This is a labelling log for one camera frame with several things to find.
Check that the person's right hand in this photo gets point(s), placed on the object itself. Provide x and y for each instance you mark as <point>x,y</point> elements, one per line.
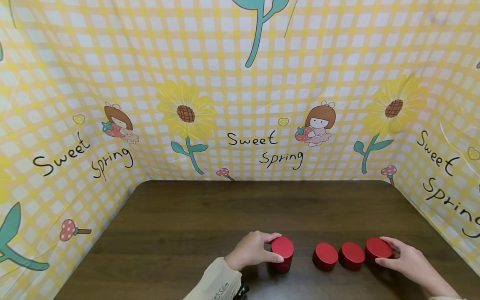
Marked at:
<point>410,260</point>

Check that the red round tin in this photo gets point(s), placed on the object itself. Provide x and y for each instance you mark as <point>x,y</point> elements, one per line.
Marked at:
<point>325,255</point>
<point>378,248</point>
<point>283,250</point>
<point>351,254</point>

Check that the person's left hand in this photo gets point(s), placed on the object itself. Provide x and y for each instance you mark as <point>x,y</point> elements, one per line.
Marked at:
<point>249,250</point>

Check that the person's right forearm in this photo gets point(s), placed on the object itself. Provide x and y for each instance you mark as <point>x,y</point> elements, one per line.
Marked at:
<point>442,287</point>

